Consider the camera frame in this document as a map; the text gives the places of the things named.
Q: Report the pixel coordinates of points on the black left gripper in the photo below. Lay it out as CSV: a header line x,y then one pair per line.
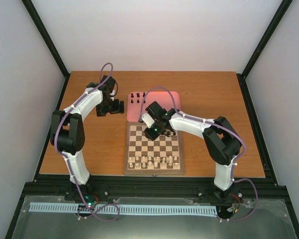
x,y
116,110

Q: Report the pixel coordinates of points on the black front frame rail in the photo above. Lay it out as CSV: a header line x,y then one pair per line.
x,y
108,188

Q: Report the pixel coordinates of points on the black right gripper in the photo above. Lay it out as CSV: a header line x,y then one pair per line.
x,y
151,136

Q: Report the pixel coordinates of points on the wooden chess board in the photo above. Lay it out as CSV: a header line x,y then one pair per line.
x,y
137,145

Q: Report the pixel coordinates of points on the pink plastic tray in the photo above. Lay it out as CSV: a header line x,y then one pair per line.
x,y
133,110

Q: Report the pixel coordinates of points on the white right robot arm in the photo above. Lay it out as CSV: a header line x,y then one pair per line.
x,y
224,145

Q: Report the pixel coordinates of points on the light blue cable duct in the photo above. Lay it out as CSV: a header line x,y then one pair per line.
x,y
133,210

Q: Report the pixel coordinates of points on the black right frame post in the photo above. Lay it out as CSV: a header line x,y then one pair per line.
x,y
275,21

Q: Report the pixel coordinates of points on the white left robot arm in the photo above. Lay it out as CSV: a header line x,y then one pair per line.
x,y
67,131

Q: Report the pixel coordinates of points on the black frame post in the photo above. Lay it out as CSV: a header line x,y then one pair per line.
x,y
34,15
275,21

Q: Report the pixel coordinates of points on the black left frame post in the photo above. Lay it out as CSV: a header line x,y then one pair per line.
x,y
34,15

